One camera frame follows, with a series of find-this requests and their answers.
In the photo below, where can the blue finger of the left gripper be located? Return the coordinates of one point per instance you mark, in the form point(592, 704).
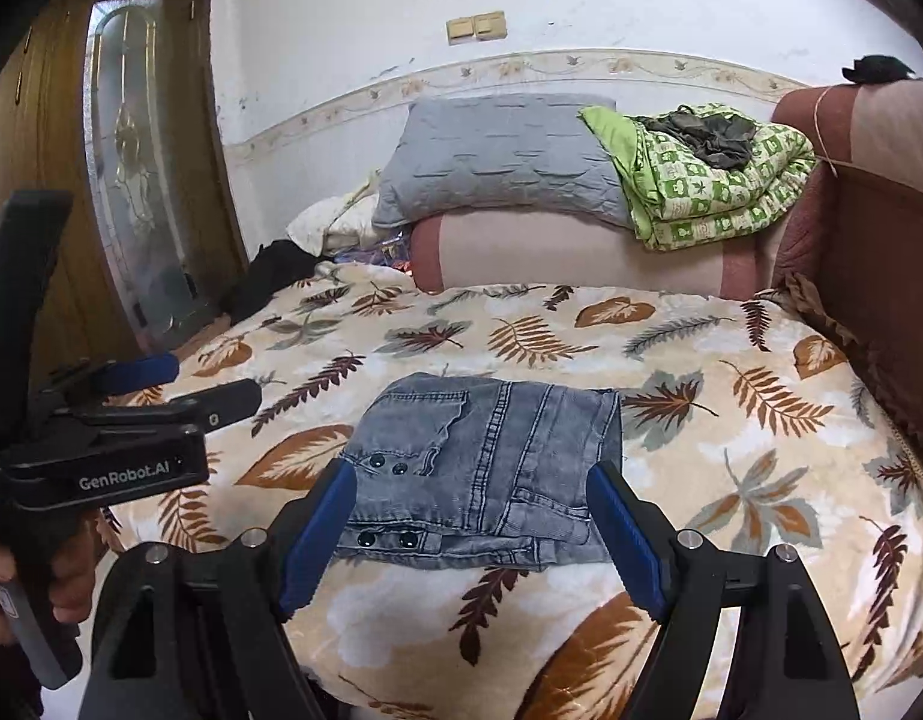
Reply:
point(123, 378)
point(209, 409)

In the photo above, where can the white cloth bundle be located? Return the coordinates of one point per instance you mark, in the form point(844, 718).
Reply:
point(338, 223)

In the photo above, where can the person's left hand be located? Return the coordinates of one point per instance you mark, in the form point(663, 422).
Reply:
point(73, 576)

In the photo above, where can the dark olive crumpled garment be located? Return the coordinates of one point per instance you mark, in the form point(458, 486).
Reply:
point(723, 141)

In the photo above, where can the black garment at sofa end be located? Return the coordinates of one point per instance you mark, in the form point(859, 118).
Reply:
point(275, 267)

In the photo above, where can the leaf pattern beige blanket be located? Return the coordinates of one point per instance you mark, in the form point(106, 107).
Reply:
point(471, 582)

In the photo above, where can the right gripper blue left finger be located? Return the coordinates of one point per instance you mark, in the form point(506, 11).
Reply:
point(184, 635)

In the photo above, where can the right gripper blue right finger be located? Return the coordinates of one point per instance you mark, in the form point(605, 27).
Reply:
point(786, 662)

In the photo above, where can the grey-blue denim pants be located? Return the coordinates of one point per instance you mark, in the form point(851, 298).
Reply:
point(465, 472)

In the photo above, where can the grey quilted pillow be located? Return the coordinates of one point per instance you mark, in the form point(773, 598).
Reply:
point(525, 150)

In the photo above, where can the black cloth on sofa top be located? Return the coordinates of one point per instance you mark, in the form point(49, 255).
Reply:
point(877, 70)

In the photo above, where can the wooden door with glass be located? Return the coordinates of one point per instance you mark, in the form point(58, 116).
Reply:
point(111, 100)

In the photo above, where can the beige wall switch plate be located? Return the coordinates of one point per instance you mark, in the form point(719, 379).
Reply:
point(485, 27)

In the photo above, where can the green white folded quilt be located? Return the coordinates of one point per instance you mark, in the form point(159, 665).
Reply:
point(676, 202)

